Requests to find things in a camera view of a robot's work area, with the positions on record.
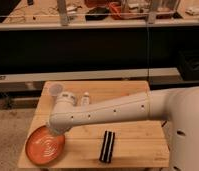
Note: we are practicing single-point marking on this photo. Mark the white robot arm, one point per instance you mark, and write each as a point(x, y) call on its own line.
point(180, 106)

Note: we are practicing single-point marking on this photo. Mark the translucent plastic cup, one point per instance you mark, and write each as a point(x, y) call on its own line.
point(55, 89)

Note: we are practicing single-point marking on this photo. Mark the orange ceramic bowl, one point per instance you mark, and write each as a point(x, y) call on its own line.
point(42, 148)

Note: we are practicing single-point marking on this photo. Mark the white tube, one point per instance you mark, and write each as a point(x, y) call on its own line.
point(85, 100)

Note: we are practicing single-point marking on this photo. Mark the black object on shelf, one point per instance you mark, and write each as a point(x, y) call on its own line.
point(98, 13)

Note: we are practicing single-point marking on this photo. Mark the orange object on shelf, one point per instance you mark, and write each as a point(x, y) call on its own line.
point(116, 12)

